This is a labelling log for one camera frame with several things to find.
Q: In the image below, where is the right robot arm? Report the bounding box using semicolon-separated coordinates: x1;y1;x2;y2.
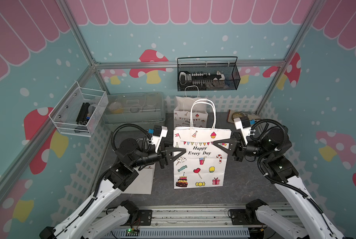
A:
213;118;345;239

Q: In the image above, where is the black white device in basket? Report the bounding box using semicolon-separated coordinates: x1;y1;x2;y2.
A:
178;71;225;88

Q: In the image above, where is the paper bag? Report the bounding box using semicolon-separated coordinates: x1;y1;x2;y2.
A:
174;99;232;189
174;86;208;128
123;164;156;195

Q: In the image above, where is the white wire mesh basket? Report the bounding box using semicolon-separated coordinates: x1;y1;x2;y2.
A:
48;82;108;137

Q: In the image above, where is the clear plastic storage box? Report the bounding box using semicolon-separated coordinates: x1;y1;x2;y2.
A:
102;92;166;131

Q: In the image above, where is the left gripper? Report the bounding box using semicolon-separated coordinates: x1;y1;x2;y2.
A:
130;140;186;170

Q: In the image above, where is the green circuit board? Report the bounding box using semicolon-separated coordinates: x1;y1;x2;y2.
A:
125;228;140;237

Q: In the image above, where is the black wire mesh basket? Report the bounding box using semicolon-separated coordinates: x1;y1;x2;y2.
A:
177;56;241;91

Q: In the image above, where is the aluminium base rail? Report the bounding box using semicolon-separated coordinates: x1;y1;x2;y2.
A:
91;204;316;239

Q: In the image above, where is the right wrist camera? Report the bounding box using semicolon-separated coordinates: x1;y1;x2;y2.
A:
233;116;251;145

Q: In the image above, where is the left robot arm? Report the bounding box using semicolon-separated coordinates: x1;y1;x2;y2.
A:
39;123;186;239

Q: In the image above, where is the black item in white basket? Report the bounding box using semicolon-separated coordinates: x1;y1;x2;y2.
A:
76;103;90;125

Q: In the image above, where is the roll of brown tape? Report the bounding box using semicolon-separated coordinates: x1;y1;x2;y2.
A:
232;112;248;121

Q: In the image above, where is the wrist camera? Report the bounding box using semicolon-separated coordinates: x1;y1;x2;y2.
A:
148;125;168;153
233;116;251;145

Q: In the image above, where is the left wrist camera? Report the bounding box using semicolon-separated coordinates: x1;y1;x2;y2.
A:
148;125;168;153

